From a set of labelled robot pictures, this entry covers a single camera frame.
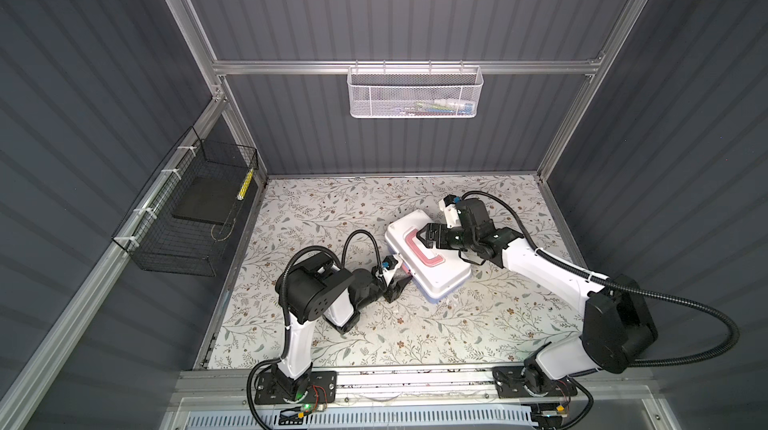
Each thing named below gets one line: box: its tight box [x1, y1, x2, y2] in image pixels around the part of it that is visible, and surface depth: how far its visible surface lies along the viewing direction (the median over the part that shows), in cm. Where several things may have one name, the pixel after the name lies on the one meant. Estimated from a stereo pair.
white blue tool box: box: [385, 209, 471, 300], surface depth 86 cm
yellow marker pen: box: [237, 168, 255, 201], surface depth 82 cm
